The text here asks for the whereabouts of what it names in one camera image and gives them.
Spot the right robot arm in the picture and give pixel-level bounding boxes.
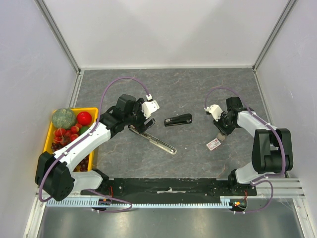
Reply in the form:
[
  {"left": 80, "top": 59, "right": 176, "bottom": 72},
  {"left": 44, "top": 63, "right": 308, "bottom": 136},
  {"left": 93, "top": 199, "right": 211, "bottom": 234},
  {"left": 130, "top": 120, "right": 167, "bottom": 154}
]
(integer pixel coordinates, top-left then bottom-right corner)
[{"left": 206, "top": 97, "right": 294, "bottom": 195}]

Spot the grey cable duct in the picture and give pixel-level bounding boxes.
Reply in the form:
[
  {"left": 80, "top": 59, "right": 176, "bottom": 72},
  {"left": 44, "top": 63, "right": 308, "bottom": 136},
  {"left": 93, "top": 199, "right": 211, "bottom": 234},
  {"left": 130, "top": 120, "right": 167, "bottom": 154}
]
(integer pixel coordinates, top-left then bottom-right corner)
[{"left": 46, "top": 197, "right": 236, "bottom": 209}]

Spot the peach fruit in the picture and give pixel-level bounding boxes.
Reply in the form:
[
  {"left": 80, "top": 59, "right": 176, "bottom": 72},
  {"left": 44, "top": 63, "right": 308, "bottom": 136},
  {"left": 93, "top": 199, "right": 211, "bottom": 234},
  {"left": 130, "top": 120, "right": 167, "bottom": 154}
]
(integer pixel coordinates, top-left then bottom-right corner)
[{"left": 70, "top": 123, "right": 82, "bottom": 141}]

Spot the red apple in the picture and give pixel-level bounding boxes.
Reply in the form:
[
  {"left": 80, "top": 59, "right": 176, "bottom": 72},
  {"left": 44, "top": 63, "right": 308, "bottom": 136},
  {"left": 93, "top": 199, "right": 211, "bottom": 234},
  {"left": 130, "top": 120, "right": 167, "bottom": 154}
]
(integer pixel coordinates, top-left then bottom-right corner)
[{"left": 77, "top": 111, "right": 92, "bottom": 126}]

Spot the red white staple box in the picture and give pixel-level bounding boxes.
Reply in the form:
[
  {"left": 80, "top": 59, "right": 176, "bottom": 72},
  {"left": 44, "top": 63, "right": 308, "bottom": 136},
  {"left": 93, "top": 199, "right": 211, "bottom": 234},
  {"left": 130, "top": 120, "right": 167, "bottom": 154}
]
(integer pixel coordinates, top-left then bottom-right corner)
[{"left": 206, "top": 132, "right": 226, "bottom": 151}]

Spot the purple grape bunch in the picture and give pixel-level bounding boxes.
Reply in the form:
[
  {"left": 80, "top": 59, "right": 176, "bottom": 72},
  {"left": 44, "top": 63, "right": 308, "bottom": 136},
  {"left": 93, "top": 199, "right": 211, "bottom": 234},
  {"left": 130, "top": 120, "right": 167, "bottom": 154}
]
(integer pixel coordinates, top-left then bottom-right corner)
[{"left": 51, "top": 142, "right": 89, "bottom": 172}]

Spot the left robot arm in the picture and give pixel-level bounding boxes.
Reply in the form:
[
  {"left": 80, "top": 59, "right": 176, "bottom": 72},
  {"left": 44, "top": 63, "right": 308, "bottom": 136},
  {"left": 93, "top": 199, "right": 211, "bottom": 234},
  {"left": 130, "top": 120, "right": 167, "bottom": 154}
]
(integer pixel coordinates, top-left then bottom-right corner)
[{"left": 35, "top": 94, "right": 159, "bottom": 201}]

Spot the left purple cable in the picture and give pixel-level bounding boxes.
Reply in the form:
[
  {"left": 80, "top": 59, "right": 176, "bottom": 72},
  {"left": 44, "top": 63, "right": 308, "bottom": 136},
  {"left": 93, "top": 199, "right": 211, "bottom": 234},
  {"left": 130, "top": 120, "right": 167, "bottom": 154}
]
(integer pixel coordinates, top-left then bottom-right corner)
[{"left": 38, "top": 76, "right": 152, "bottom": 214}]

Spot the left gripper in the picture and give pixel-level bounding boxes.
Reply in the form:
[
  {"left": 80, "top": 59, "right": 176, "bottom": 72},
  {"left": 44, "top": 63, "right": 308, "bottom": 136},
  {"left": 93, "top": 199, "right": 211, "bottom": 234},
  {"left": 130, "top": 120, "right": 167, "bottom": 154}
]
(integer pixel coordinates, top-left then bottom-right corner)
[{"left": 124, "top": 98, "right": 156, "bottom": 134}]

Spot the green striped melon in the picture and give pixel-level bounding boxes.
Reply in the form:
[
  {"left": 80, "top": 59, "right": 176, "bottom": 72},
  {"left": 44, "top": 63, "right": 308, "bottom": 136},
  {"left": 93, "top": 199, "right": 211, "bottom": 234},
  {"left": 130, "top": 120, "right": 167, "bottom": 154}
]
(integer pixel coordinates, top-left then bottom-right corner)
[{"left": 52, "top": 108, "right": 76, "bottom": 129}]

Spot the red cherry tomato cluster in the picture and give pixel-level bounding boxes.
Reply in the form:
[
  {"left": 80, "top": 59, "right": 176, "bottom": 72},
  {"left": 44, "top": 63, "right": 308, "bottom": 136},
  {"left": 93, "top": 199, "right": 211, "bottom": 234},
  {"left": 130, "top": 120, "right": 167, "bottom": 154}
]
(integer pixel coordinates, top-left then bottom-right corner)
[{"left": 53, "top": 128, "right": 72, "bottom": 145}]

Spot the silver and black stapler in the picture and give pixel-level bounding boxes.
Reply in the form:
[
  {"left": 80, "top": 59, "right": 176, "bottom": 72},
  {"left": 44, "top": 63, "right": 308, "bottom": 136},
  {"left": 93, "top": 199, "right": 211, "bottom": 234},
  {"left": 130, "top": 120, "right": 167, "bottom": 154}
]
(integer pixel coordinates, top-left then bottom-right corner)
[{"left": 128, "top": 125, "right": 177, "bottom": 155}]

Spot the green avocado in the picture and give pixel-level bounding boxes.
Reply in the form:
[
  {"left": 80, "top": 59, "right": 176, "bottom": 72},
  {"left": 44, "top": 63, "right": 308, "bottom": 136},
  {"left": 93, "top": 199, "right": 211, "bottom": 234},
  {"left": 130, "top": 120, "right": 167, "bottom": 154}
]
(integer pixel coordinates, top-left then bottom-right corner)
[{"left": 79, "top": 126, "right": 90, "bottom": 135}]

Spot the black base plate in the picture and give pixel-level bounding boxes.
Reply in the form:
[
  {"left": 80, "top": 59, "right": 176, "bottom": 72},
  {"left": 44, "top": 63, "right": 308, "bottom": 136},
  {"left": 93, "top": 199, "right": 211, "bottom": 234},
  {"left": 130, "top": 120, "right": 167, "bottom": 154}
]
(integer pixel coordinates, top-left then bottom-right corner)
[{"left": 95, "top": 178, "right": 257, "bottom": 198}]

